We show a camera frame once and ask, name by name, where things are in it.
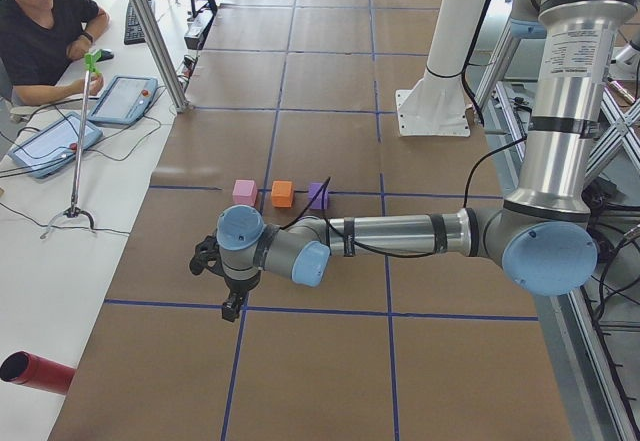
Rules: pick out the person in black shirt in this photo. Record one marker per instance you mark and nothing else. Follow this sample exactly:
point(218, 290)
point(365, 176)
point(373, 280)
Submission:
point(41, 38)

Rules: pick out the orange foam block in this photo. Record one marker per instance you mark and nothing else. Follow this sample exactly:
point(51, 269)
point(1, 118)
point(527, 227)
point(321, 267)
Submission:
point(282, 194)

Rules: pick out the aluminium frame post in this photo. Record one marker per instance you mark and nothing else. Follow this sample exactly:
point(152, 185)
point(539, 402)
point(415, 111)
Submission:
point(160, 54)

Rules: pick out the blue teach pendant tablet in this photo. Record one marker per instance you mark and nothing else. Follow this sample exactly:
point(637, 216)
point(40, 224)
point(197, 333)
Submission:
point(124, 100)

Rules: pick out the aluminium frame rail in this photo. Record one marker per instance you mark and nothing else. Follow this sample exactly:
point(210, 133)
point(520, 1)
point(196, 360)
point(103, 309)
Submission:
point(594, 330)

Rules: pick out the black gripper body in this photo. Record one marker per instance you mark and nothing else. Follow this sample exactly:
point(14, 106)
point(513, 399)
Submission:
point(239, 289)

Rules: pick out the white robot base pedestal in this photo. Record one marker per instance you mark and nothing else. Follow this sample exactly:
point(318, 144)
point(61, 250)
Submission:
point(436, 105)

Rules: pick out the black computer mouse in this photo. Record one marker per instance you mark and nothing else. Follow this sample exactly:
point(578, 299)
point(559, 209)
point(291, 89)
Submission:
point(106, 54)

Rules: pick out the pink foam block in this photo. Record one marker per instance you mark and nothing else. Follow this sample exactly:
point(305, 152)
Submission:
point(245, 192)

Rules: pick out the black keyboard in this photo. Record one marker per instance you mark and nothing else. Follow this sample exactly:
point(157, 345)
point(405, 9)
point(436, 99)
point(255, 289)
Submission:
point(133, 31)

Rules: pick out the metal reacher grabber tool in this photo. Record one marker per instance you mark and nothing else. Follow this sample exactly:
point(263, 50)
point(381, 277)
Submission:
point(74, 211)

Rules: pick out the red tube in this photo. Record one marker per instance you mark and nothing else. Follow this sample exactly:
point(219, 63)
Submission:
point(33, 371)

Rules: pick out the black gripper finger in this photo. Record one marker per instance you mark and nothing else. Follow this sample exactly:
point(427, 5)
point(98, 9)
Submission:
point(231, 308)

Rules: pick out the purple foam block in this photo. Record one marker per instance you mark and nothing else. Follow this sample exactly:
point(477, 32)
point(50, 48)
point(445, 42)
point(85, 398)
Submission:
point(318, 196)

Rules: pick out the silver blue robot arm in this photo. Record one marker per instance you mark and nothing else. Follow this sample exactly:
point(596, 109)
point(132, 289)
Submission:
point(538, 236)

